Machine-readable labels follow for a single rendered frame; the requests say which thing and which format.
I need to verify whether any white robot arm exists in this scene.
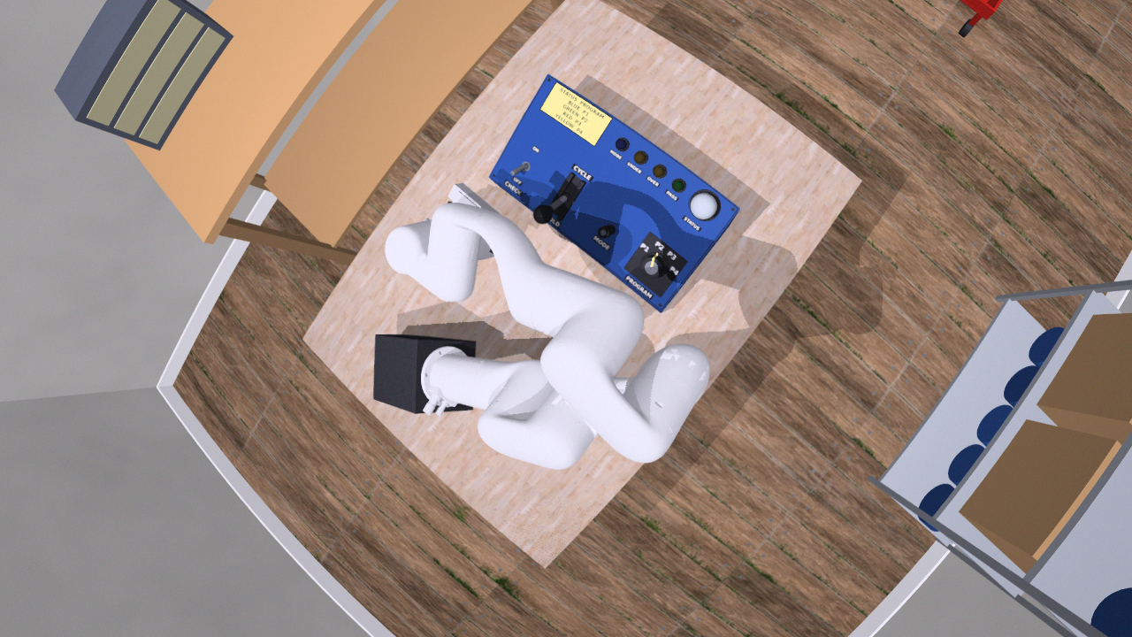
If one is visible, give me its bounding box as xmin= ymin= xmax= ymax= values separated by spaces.
xmin=385 ymin=183 xmax=710 ymax=470

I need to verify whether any blue control panel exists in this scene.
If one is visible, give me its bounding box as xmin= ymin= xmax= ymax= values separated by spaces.
xmin=489 ymin=74 xmax=740 ymax=313

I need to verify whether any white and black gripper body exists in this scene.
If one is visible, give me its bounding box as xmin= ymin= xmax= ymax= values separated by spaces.
xmin=478 ymin=236 xmax=494 ymax=260

